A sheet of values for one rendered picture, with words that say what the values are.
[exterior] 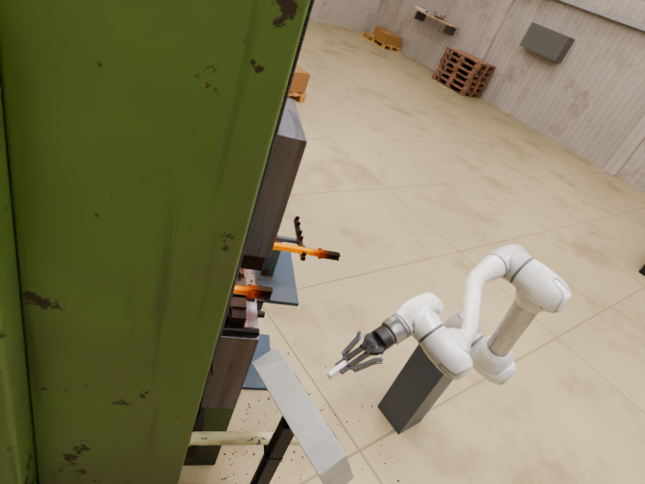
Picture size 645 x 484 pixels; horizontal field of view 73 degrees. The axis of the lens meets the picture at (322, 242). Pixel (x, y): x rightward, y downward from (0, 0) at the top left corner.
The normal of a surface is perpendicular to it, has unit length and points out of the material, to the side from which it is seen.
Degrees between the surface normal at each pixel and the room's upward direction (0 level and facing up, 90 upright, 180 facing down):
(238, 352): 90
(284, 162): 90
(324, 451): 30
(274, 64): 90
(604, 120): 90
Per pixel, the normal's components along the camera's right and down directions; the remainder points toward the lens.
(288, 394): -0.12, -0.61
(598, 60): -0.78, 0.12
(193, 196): 0.17, 0.61
